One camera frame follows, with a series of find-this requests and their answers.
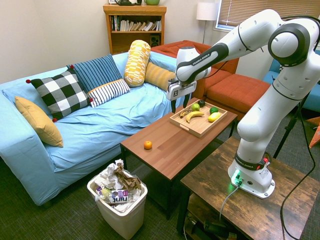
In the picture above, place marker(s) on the wooden tray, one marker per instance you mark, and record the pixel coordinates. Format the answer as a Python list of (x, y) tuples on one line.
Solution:
[(200, 126)]

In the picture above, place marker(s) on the wooden bookshelf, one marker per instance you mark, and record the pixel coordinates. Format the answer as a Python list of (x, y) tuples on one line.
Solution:
[(135, 41)]

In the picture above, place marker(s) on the crumpled white paper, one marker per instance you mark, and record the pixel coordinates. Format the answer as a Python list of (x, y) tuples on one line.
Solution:
[(107, 175)]

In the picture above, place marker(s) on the orange tangerine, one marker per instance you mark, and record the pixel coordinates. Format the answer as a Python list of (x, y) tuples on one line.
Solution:
[(148, 145)]

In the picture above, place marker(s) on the black object on shelf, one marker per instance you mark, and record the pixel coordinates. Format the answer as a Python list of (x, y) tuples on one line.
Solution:
[(127, 2)]

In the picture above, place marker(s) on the wooden window blinds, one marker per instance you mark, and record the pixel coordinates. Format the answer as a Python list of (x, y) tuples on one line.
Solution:
[(232, 12)]

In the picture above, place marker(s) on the rustic dark wood side table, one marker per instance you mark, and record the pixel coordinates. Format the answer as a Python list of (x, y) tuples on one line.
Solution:
[(250, 215)]

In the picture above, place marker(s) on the yellow white patterned bolster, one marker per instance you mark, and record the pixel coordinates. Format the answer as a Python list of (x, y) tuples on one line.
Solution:
[(137, 63)]

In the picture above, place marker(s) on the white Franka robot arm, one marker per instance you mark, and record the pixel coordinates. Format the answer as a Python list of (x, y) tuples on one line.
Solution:
[(287, 87)]

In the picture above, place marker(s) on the small brown-spotted banana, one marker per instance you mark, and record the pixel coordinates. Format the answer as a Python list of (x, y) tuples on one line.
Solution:
[(183, 113)]

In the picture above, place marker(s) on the black device under table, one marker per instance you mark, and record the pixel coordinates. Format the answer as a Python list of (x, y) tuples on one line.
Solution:
[(215, 228)]

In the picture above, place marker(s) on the black white checked cushion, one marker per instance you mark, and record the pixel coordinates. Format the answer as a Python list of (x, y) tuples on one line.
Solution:
[(61, 93)]

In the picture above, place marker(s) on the blue striped cushion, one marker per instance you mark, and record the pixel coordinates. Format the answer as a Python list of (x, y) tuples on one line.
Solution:
[(96, 71)]

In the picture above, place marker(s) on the clear hint drink bottle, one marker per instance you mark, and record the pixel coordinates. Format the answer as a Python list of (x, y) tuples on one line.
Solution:
[(117, 196)]

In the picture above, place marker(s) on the green apple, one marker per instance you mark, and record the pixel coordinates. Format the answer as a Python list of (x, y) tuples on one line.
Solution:
[(195, 107)]

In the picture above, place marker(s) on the small black speaker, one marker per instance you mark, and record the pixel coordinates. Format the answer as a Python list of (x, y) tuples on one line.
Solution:
[(155, 40)]

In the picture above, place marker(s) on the green lime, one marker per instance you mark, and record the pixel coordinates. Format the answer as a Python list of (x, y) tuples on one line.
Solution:
[(214, 110)]

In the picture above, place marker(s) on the green bowl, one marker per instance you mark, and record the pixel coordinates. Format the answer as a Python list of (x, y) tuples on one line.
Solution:
[(152, 2)]

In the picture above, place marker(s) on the white shade floor lamp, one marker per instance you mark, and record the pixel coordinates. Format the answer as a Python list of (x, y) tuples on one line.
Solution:
[(207, 11)]

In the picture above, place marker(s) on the light blue sofa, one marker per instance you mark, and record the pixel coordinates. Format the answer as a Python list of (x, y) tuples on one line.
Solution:
[(100, 130)]

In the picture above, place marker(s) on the crumpled brown paper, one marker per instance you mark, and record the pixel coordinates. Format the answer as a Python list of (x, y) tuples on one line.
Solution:
[(126, 178)]

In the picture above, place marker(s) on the large yellow banana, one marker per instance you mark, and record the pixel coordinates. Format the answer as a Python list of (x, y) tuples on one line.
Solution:
[(193, 115)]

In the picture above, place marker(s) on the red-brown wooden coffee table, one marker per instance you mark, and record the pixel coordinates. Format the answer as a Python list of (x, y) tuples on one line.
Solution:
[(175, 152)]

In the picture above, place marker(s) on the row of books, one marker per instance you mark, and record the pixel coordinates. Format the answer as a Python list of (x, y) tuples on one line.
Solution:
[(136, 25)]

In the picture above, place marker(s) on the mustard ribbed cushion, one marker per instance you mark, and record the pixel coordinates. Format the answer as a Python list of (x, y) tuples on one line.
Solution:
[(158, 76)]

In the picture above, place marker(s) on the orange triangular object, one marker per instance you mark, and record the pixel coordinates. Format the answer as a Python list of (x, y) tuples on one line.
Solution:
[(315, 135)]

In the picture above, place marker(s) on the white navy striped lumbar cushion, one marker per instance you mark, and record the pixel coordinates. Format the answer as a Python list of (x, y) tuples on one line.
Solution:
[(108, 92)]

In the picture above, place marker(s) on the dark avocado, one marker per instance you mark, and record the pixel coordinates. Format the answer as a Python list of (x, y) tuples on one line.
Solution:
[(201, 103)]

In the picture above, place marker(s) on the cream plastic trash bin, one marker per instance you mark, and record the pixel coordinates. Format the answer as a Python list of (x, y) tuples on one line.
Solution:
[(127, 220)]

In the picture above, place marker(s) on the blue armchair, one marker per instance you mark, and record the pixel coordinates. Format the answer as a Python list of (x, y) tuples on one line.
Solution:
[(312, 102)]

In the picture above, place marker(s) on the black camera tripod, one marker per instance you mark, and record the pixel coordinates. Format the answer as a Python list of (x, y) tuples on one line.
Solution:
[(287, 131)]

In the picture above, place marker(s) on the plain mustard cushion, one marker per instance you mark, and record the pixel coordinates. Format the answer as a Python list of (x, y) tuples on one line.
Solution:
[(40, 122)]

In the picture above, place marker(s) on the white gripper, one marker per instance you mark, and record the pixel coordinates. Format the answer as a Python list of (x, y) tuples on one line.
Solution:
[(181, 91)]

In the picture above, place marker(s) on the orange sectional sofa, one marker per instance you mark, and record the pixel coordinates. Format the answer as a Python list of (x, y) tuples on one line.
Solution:
[(237, 90)]

